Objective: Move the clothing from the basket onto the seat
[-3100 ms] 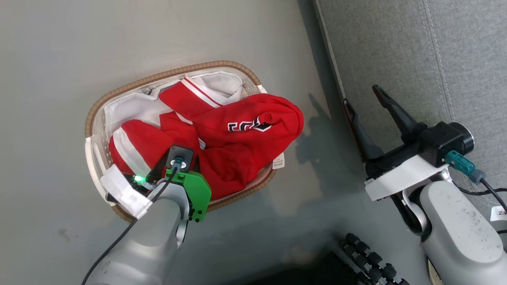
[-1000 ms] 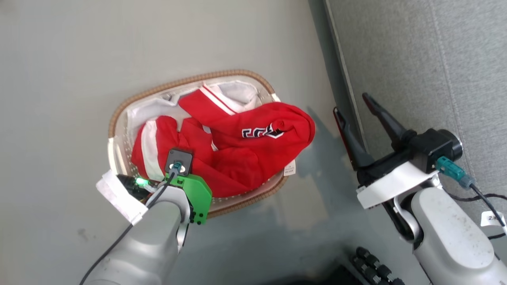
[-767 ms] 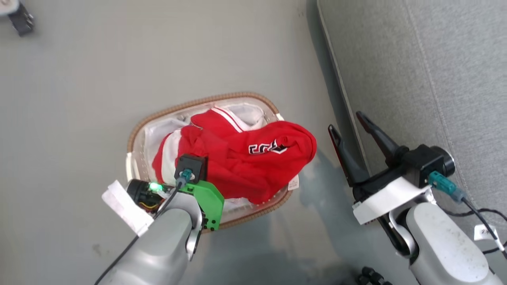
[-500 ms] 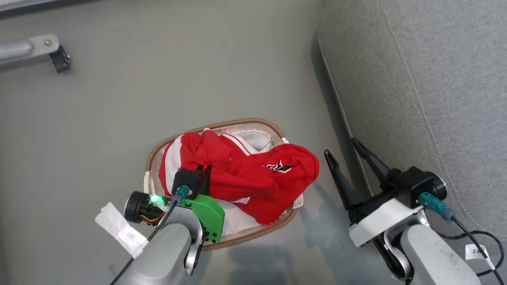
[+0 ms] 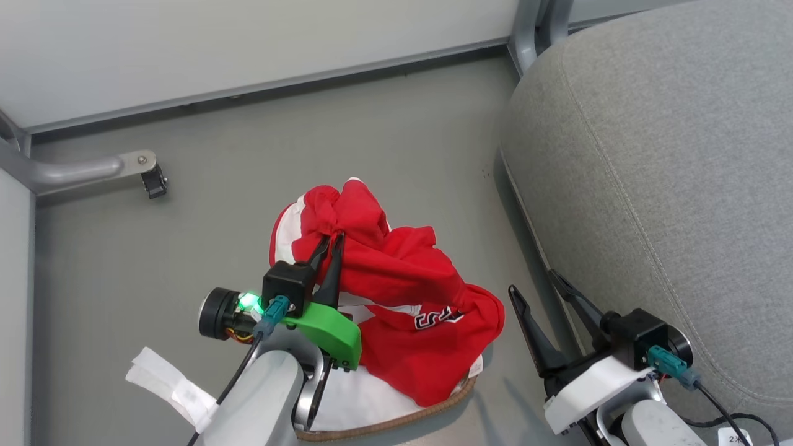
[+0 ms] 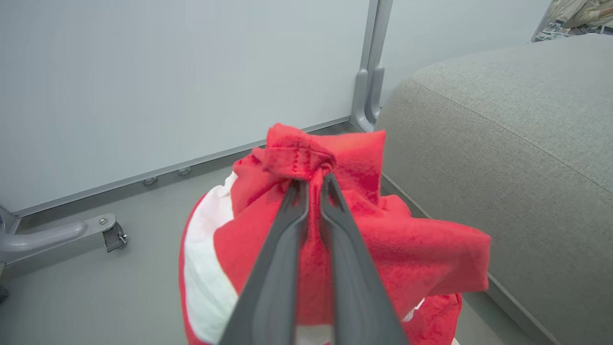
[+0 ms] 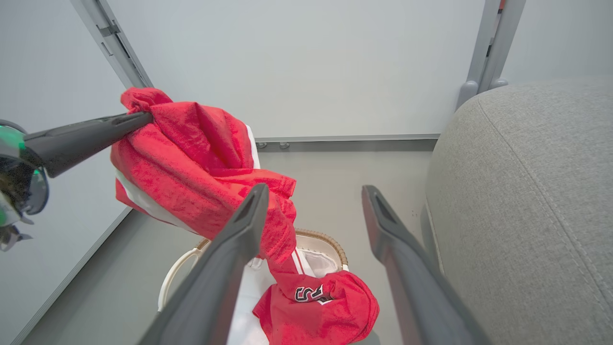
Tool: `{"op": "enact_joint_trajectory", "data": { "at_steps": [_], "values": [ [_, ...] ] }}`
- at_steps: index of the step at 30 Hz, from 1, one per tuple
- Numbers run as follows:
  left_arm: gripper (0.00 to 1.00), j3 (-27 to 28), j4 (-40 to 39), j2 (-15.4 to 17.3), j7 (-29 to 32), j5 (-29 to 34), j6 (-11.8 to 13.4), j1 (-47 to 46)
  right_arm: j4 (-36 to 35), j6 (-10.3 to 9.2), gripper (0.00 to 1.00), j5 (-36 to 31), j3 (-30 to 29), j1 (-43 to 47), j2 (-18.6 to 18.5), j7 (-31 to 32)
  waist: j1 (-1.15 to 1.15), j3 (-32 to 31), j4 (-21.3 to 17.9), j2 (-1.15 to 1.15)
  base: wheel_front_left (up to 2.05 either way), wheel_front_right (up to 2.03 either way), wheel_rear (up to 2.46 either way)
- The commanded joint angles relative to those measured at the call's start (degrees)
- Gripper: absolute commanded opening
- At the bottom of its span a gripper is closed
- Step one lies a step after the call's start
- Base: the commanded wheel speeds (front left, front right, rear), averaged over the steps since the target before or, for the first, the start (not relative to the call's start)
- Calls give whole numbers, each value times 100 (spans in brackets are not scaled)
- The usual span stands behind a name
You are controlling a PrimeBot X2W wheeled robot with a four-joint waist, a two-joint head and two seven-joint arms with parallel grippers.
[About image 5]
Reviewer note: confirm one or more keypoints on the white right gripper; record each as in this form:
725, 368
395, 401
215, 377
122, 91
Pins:
588, 390

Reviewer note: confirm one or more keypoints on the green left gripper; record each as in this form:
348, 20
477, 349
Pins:
331, 331

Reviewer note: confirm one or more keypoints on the red and white garment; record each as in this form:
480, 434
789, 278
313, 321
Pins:
403, 272

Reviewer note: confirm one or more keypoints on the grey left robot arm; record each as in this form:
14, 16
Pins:
260, 402

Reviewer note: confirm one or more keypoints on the white basket with brown rim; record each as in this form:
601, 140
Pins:
396, 423

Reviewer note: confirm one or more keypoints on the grey fabric sofa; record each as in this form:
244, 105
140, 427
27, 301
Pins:
669, 186

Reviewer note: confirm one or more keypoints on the black caster wheel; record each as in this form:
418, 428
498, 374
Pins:
155, 183

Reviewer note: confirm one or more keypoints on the white paper tag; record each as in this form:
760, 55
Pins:
167, 384

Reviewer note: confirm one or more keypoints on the grey partition foot bar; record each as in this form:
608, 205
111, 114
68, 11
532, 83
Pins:
68, 170

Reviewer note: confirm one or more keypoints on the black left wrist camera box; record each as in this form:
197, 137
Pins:
286, 282

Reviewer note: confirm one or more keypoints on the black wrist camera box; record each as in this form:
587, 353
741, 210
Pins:
286, 282
641, 334

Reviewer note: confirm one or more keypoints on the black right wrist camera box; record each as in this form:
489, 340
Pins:
641, 334

